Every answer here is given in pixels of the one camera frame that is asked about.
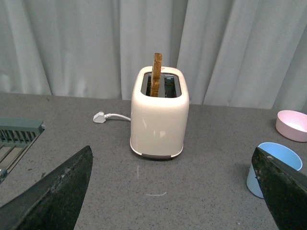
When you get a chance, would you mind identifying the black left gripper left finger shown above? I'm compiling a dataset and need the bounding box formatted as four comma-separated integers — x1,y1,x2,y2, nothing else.
0,146,93,230

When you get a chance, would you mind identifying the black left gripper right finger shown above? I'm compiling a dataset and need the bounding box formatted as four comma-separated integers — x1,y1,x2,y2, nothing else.
252,147,307,230

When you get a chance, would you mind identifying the blue plastic cup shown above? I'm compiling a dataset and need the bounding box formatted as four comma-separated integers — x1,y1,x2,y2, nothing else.
246,165,264,199
258,142,303,171

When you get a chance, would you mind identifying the pink plastic bowl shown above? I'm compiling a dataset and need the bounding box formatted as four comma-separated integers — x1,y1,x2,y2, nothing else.
275,110,307,142

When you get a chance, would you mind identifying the green dish rack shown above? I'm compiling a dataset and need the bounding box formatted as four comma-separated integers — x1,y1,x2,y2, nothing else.
0,117,44,182

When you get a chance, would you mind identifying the grey pleated curtain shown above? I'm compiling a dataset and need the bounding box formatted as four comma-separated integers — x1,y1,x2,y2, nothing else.
0,0,307,112

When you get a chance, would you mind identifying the cream white toaster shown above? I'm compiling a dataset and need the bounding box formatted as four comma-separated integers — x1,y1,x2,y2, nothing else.
130,66,189,159

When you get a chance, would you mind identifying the toasted bread slice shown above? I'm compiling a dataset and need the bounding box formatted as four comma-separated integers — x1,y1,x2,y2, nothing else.
150,53,163,97

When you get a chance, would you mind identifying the white power plug cable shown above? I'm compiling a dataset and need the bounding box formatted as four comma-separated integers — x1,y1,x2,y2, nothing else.
93,110,132,124

